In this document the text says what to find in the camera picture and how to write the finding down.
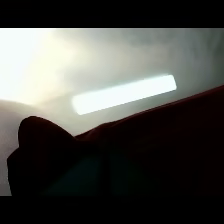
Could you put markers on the dark red garment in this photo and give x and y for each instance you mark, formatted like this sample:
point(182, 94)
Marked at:
point(166, 140)

